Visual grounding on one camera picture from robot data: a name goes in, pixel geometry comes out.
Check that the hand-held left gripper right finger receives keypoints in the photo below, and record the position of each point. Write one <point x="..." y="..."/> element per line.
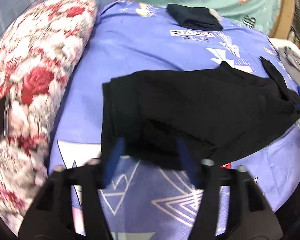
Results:
<point x="187" y="166"/>

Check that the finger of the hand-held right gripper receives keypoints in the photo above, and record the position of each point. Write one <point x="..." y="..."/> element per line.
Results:
<point x="298" y="100"/>

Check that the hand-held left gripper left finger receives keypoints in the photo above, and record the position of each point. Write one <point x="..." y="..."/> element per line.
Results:
<point x="113" y="161"/>

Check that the black pants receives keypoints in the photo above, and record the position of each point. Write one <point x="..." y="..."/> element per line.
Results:
<point x="190" y="110"/>

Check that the grey garment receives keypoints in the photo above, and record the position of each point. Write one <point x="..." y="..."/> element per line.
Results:
<point x="295" y="62"/>

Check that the red floral pillow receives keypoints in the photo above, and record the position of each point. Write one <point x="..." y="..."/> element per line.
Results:
<point x="37" y="75"/>

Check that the purple printed bedsheet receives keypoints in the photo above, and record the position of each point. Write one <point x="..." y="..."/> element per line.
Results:
<point x="145" y="50"/>

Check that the folded navy garment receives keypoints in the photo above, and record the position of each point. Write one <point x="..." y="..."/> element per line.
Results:
<point x="193" y="17"/>

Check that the wooden furniture frame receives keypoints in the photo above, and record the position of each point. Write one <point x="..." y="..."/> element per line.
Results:
<point x="286" y="15"/>

